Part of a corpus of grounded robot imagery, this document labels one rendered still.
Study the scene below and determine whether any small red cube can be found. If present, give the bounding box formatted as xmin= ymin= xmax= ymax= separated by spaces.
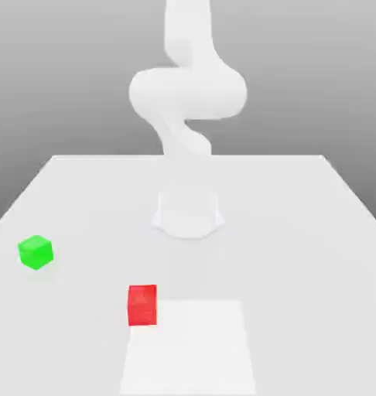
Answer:
xmin=127 ymin=284 xmax=158 ymax=327

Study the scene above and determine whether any small green cube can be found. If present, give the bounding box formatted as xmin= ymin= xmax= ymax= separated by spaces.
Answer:
xmin=17 ymin=234 xmax=55 ymax=271

